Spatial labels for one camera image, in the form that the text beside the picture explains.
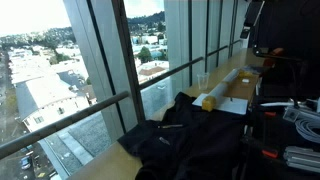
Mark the black fleece zip jacket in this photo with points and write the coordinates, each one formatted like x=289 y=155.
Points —
x=200 y=143

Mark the short aluminium extrusion rail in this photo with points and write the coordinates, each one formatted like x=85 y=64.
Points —
x=276 y=104

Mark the yellow packet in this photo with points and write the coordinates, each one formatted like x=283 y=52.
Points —
x=245 y=73

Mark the small white block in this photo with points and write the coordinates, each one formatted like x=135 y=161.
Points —
x=245 y=80

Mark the long aluminium extrusion rail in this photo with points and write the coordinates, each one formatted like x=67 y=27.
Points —
x=301 y=159

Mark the orange clamp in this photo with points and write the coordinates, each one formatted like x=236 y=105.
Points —
x=270 y=113
x=270 y=153

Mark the clear plastic cup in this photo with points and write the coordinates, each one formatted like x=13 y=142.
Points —
x=202 y=81

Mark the grey metal handrail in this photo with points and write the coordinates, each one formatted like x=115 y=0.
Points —
x=66 y=120

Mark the dark flat monitor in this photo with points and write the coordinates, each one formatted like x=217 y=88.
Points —
x=253 y=13

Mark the grey window frame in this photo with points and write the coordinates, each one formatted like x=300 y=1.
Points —
x=128 y=60

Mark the black perforated breadboard plate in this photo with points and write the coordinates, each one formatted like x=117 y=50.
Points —
x=266 y=133

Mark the metal corner bracket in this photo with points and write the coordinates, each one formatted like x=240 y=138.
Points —
x=291 y=114

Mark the brown cardboard sheet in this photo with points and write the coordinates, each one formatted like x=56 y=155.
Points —
x=241 y=89

